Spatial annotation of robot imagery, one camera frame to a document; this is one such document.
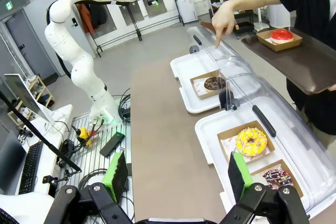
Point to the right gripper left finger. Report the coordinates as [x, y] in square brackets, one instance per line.
[118, 176]

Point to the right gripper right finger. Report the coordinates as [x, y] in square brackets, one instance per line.
[239, 176]

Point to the white printed paper liner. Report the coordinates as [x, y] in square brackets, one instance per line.
[269, 41]
[198, 87]
[228, 144]

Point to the red glazed donut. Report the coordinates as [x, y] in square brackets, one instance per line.
[281, 36]

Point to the dark brown serving tray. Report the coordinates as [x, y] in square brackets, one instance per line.
[302, 64]

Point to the brown cardboard donut box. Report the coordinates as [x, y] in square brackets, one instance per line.
[197, 97]
[294, 174]
[283, 47]
[225, 132]

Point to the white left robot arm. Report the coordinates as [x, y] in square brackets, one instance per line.
[78, 77]

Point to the yellow sprinkled donut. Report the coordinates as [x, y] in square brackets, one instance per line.
[244, 145]

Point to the chocolate donut with coloured sprinkles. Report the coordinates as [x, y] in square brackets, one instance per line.
[283, 176]

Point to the chocolate donut with nuts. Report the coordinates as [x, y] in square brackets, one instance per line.
[212, 85]

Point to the person's right hand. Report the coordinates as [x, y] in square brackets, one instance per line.
[224, 16]

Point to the metal grate table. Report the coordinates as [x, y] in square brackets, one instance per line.
[92, 158]

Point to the black rectangular device box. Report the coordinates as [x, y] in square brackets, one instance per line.
[112, 144]

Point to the black metal coat rack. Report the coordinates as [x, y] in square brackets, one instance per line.
[136, 28]

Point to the white plastic display tray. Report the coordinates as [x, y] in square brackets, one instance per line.
[207, 134]
[183, 69]

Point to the yellow emergency stop button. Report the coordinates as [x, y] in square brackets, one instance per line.
[84, 133]

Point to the grey lid hinge knob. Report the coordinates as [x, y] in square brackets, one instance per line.
[194, 49]

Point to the orange hanging jacket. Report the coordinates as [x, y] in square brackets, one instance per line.
[85, 19]

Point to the clear dome tray lid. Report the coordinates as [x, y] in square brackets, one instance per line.
[236, 61]
[288, 108]

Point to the black rolling cart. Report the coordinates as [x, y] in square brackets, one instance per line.
[244, 28]

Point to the black keyboard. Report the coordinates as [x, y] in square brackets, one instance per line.
[30, 169]

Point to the black slanted pole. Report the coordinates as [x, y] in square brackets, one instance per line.
[39, 134]

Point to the dark computer monitor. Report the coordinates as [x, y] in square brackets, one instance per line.
[10, 163]

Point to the wooden shelf rack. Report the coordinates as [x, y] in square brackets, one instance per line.
[39, 87]

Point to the silver computer monitor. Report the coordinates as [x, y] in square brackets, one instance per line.
[26, 95]

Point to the grey door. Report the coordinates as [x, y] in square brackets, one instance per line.
[29, 45]

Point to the green exit sign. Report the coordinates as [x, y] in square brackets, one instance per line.
[8, 5]

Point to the black lid hinge bracket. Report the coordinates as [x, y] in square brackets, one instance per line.
[223, 100]

